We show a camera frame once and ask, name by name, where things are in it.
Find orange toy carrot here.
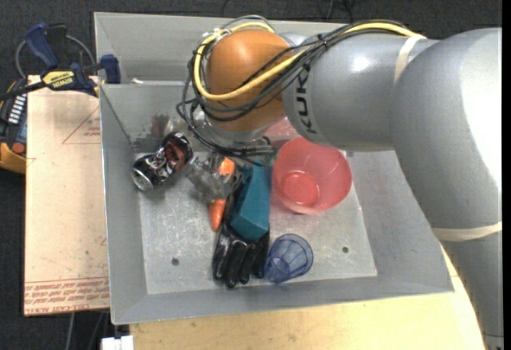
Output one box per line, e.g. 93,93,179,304
208,157,236,232

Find grey metal bin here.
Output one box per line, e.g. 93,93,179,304
93,11,455,325

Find blue clear plastic cup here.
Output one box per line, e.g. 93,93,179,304
263,233,315,285

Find pink plastic bowl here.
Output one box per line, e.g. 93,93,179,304
271,136,353,216

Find teal box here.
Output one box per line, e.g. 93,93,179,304
229,163,273,241

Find crushed black drink can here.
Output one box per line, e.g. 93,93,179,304
130,131,195,192

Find brown cardboard board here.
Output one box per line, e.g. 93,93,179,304
23,74,111,317

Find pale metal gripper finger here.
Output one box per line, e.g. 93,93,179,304
196,175,242,204
186,154,225,183

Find black glove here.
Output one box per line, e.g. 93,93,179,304
211,178,271,288

